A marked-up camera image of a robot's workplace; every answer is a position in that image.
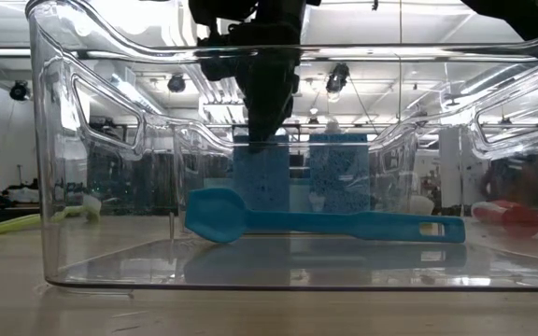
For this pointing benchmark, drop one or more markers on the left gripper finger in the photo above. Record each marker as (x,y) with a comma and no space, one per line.
(266,121)

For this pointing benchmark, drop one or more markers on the blue sponge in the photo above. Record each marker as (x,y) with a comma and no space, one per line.
(262,177)
(339,177)

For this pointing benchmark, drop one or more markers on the blue plastic scoop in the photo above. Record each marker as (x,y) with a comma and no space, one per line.
(220,214)

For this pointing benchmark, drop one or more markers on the green dish brush white bristles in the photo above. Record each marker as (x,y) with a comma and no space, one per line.
(12,225)
(420,205)

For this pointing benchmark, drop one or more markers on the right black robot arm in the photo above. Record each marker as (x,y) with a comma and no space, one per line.
(521,18)

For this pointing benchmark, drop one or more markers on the black ceiling lamp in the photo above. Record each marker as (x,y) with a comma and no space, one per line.
(337,77)
(19,90)
(176,83)

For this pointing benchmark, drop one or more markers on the clear plastic bin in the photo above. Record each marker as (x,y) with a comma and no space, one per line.
(124,266)
(390,158)

